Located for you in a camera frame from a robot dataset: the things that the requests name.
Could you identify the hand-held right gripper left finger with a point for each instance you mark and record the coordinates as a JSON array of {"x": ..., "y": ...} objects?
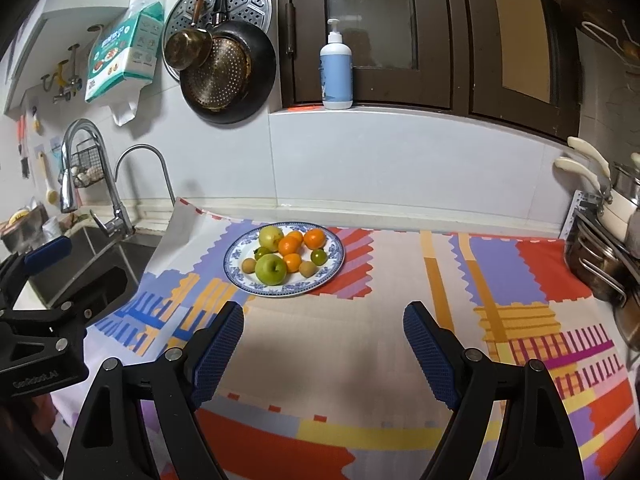
[{"x": 220, "y": 350}]

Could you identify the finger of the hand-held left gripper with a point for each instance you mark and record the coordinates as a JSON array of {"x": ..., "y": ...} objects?
[
  {"x": 47, "y": 251},
  {"x": 100, "y": 290}
]

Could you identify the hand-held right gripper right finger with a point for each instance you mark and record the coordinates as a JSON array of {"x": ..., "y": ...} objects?
[{"x": 430, "y": 350}]

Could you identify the brown longan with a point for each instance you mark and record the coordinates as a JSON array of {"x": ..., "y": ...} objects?
[
  {"x": 248, "y": 264},
  {"x": 308, "y": 269}
]

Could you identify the green apple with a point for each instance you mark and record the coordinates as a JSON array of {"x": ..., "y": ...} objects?
[{"x": 270, "y": 270}]

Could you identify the smooth oval orange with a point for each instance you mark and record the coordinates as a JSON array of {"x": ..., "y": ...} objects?
[{"x": 292, "y": 261}]

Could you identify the blue patterned white plate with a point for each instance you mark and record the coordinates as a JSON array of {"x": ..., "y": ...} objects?
[{"x": 327, "y": 280}]

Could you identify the yellow-green apple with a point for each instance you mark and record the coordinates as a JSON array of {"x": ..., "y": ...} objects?
[{"x": 270, "y": 236}]

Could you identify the speckled orange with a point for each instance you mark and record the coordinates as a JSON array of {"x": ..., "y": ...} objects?
[{"x": 289, "y": 246}]

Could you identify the green tomato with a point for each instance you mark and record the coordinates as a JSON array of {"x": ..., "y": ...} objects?
[
  {"x": 319, "y": 257},
  {"x": 261, "y": 252}
]

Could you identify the small round orange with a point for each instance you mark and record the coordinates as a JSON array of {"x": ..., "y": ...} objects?
[{"x": 296, "y": 234}]

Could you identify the tangerine with green stem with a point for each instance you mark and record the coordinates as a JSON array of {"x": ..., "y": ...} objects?
[{"x": 315, "y": 238}]

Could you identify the steel sink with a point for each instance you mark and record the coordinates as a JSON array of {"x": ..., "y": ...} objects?
[{"x": 100, "y": 255}]

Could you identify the colourful printed mat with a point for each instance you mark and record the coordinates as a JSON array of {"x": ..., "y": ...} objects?
[{"x": 350, "y": 335}]

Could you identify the chrome pull-down faucet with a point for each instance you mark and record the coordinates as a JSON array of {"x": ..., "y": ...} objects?
[{"x": 112, "y": 195}]

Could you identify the chrome gooseneck faucet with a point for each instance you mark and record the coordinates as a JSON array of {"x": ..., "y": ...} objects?
[{"x": 141, "y": 146}]

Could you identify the white plastic bag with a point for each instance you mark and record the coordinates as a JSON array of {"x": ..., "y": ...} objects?
[{"x": 125, "y": 110}]

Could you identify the white perforated rack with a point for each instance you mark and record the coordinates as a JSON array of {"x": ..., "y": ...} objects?
[{"x": 572, "y": 215}]

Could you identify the green white tissue pack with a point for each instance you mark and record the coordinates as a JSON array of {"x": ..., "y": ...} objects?
[{"x": 125, "y": 55}]

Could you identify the small brass pot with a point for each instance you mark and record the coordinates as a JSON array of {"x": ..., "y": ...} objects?
[{"x": 185, "y": 50}]

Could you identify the dark pan with colander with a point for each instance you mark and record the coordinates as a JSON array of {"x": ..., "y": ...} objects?
[{"x": 235, "y": 80}]

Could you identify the blue white pump bottle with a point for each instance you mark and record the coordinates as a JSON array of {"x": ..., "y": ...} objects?
[{"x": 336, "y": 75}]

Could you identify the perforated steel steamer plate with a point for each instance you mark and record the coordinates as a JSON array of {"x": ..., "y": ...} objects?
[{"x": 250, "y": 0}]

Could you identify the metal wall tap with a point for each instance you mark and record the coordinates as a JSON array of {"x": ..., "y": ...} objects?
[{"x": 65, "y": 91}]

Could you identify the dark brown window frame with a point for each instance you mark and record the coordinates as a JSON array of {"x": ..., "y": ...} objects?
[{"x": 450, "y": 35}]

